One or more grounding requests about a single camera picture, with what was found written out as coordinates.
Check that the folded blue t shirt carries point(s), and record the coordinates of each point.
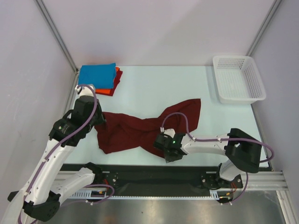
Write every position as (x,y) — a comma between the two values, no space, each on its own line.
(101,76)

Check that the white plastic basket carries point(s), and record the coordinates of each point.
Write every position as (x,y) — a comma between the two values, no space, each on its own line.
(238,80)

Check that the aluminium frame post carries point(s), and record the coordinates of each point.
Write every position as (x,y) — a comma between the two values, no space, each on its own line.
(56,34)
(266,22)

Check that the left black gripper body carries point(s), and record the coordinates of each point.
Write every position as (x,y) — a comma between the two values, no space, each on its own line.
(98,119)

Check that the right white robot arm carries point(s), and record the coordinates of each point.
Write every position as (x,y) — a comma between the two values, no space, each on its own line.
(242,151)

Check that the right aluminium frame post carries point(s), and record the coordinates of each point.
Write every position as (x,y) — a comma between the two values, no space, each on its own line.
(266,22)

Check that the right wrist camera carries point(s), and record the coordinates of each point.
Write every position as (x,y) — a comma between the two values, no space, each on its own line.
(169,132)

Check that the left aluminium frame post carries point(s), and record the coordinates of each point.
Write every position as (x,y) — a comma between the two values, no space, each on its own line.
(56,34)

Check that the folded orange t shirt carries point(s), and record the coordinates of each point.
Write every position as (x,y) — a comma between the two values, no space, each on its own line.
(97,90)

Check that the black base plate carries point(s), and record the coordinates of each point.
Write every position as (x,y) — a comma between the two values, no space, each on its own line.
(162,178)

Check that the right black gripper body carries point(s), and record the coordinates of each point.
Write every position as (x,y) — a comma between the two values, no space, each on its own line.
(172,156)

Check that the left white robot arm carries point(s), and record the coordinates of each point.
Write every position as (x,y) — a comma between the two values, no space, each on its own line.
(40,198)

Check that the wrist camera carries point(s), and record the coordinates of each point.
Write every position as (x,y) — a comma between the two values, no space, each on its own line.
(169,132)
(86,90)

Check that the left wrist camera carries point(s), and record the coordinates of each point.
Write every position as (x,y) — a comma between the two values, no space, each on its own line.
(86,90)

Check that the white slotted cable duct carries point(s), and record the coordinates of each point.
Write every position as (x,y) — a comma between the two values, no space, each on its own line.
(198,194)

